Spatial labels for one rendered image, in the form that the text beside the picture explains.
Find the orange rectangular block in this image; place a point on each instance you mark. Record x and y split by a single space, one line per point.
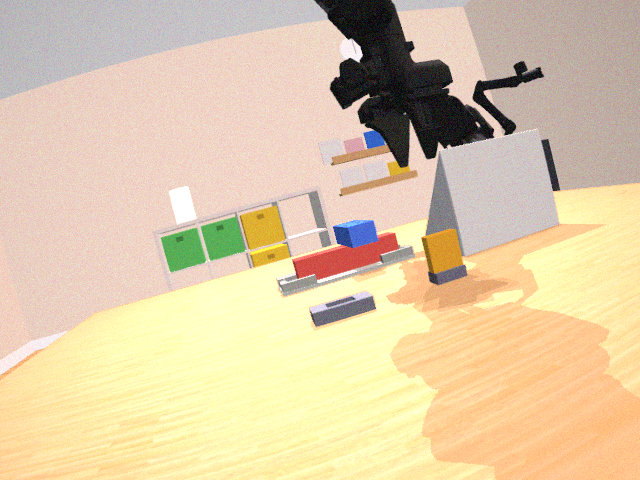
442 250

